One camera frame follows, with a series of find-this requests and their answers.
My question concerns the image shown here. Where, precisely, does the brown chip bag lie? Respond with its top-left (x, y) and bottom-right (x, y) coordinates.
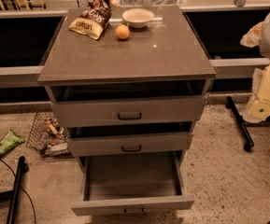
top-left (68, 0), bottom-right (120, 40)

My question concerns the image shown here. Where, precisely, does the wire basket with items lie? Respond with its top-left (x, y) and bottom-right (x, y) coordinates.
top-left (26, 112), bottom-right (71, 158)

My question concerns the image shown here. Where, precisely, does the black stand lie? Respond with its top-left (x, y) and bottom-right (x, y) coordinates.
top-left (225, 96), bottom-right (254, 152)
top-left (0, 156), bottom-right (28, 224)

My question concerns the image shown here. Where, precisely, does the green snack bag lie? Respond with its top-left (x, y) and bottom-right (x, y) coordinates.
top-left (0, 130), bottom-right (25, 157)

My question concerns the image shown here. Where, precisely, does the orange fruit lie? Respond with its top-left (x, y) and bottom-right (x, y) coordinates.
top-left (116, 24), bottom-right (130, 40)

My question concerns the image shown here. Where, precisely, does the black stand right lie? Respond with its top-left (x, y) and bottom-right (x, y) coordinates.
top-left (225, 96), bottom-right (254, 152)

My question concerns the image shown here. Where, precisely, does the white bowl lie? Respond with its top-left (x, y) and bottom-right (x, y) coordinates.
top-left (122, 8), bottom-right (154, 29)

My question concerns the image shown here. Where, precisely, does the grey drawer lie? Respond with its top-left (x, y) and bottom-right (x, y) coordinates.
top-left (68, 121), bottom-right (192, 157)
top-left (72, 151), bottom-right (193, 216)
top-left (51, 79), bottom-right (206, 128)

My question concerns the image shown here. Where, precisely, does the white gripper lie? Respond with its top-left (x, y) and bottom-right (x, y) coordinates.
top-left (240, 21), bottom-right (270, 123)

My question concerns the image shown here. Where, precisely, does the grey bottom drawer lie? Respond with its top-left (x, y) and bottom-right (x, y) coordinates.
top-left (72, 151), bottom-right (193, 216)

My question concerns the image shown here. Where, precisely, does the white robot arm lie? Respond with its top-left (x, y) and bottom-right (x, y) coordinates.
top-left (240, 13), bottom-right (270, 123)

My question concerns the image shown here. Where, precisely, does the grey top drawer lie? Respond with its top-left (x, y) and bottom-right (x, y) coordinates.
top-left (51, 79), bottom-right (206, 128)

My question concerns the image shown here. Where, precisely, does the black stand left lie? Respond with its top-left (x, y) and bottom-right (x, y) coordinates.
top-left (0, 156), bottom-right (28, 224)

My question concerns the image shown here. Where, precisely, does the grey drawer cabinet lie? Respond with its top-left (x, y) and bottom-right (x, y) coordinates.
top-left (36, 5), bottom-right (217, 173)

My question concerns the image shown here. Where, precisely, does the grey middle drawer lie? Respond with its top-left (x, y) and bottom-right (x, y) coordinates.
top-left (68, 121), bottom-right (192, 157)

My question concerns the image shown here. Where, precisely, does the black cable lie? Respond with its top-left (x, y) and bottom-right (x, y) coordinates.
top-left (0, 133), bottom-right (37, 224)

